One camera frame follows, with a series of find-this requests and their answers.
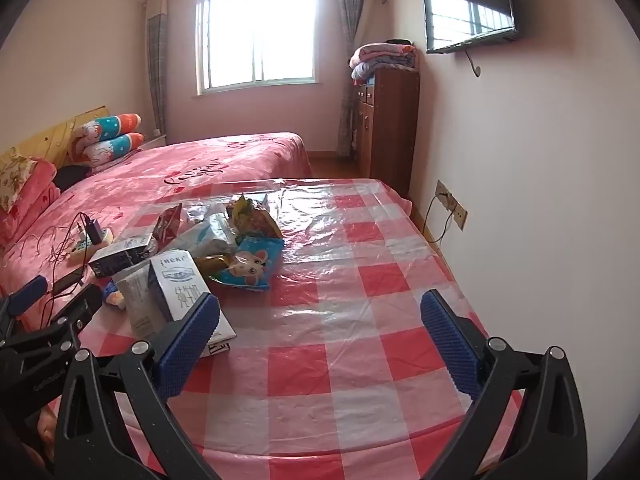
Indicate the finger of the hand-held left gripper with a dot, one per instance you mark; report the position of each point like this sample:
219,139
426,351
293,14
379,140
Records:
27,290
82,302

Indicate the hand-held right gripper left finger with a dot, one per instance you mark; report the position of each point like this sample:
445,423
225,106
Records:
187,340

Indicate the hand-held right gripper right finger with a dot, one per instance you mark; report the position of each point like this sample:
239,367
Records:
447,345

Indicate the white milk carton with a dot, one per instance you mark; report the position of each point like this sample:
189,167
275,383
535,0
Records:
170,280

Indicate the white blue snack bag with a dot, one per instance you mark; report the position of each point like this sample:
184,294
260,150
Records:
210,240

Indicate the black phone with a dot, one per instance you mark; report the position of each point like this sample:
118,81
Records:
67,282

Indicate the white power strip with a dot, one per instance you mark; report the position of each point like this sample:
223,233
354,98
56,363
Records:
82,249

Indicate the dark blue cardboard box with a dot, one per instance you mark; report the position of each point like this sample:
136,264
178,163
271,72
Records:
117,260

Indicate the gold foil wrapper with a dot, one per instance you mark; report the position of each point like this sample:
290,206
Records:
210,261

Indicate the blue cartoon mouse packet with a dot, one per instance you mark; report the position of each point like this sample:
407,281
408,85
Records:
250,267

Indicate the pink folded blanket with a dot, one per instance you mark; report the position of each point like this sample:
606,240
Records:
40,195

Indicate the red white checkered tablecloth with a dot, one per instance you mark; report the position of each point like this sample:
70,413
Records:
350,310

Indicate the red snack packet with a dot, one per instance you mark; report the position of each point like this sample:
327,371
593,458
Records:
167,225

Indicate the floral pillow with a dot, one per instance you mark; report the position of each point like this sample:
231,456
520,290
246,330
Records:
15,175

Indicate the black cloth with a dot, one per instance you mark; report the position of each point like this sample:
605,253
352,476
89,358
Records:
70,176

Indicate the yellow snack bag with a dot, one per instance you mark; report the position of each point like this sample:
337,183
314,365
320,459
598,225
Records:
255,220

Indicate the pink bed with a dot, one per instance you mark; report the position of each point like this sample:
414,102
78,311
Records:
150,175

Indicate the yellow wooden headboard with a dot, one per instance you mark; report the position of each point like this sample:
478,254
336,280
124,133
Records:
50,135

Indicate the brown wooden cabinet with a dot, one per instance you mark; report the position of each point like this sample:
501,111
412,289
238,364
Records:
390,125

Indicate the grey checked curtain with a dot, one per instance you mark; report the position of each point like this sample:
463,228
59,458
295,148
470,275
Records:
156,60
350,10

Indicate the stack of folded blankets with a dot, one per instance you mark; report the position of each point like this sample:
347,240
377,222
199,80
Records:
380,60

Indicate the window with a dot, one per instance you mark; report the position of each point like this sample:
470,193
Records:
260,35

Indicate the beige wall socket strip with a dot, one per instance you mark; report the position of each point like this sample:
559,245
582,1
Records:
455,210

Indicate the wall television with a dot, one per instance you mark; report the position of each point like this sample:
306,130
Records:
465,5

